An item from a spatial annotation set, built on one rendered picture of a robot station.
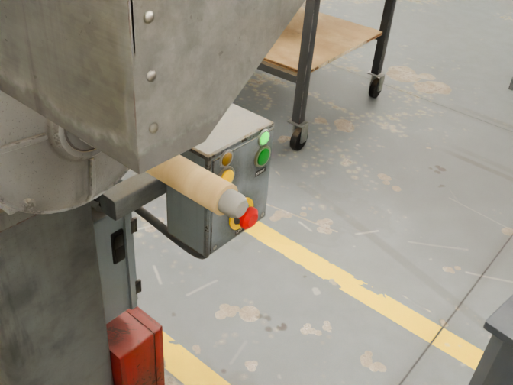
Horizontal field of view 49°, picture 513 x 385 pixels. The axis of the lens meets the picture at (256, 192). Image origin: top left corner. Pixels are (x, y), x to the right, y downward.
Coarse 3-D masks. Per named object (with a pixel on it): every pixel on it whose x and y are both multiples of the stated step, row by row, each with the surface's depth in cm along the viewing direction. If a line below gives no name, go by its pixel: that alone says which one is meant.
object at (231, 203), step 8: (224, 192) 51; (232, 192) 51; (224, 200) 51; (232, 200) 51; (240, 200) 51; (224, 208) 51; (232, 208) 51; (240, 208) 51; (232, 216) 51; (240, 216) 52
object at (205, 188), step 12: (180, 156) 55; (156, 168) 55; (168, 168) 54; (180, 168) 54; (192, 168) 53; (204, 168) 54; (168, 180) 54; (180, 180) 53; (192, 180) 53; (204, 180) 52; (216, 180) 52; (192, 192) 53; (204, 192) 52; (216, 192) 51; (204, 204) 52; (216, 204) 51
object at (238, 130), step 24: (240, 120) 92; (264, 120) 93; (216, 144) 85; (240, 144) 87; (216, 168) 84; (240, 168) 90; (264, 168) 95; (168, 192) 93; (240, 192) 93; (264, 192) 99; (144, 216) 100; (168, 216) 96; (192, 216) 91; (216, 216) 90; (264, 216) 103; (192, 240) 94; (216, 240) 93
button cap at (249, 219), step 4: (248, 208) 94; (252, 208) 94; (248, 212) 93; (252, 212) 94; (256, 212) 94; (244, 216) 93; (248, 216) 93; (252, 216) 94; (256, 216) 95; (240, 220) 93; (244, 220) 93; (248, 220) 93; (252, 220) 94; (256, 220) 95; (240, 224) 94; (244, 224) 93; (248, 224) 94; (252, 224) 95; (244, 228) 94; (248, 228) 95
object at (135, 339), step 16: (112, 320) 121; (128, 320) 121; (144, 320) 121; (112, 336) 117; (128, 336) 117; (144, 336) 118; (160, 336) 121; (112, 352) 114; (128, 352) 114; (144, 352) 119; (160, 352) 124; (112, 368) 118; (128, 368) 117; (144, 368) 122; (160, 368) 127; (128, 384) 119; (144, 384) 125; (160, 384) 130
